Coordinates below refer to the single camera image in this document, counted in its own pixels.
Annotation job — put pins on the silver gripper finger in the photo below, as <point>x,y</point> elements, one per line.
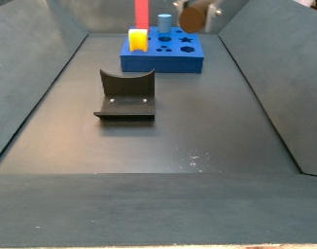
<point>180,4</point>
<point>212,12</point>

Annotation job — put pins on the brown cylinder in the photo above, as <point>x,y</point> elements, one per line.
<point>191,19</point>

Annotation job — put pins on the light blue cylinder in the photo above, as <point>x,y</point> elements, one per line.
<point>163,23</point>

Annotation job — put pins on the red rectangular block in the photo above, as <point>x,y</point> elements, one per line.
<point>141,14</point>

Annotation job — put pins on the yellow arch block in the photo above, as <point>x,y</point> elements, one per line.
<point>137,39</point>

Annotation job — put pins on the blue shape sorter block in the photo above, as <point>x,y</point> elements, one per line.
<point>174,52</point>

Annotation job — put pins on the black curved stand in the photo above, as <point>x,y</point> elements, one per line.
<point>128,97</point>

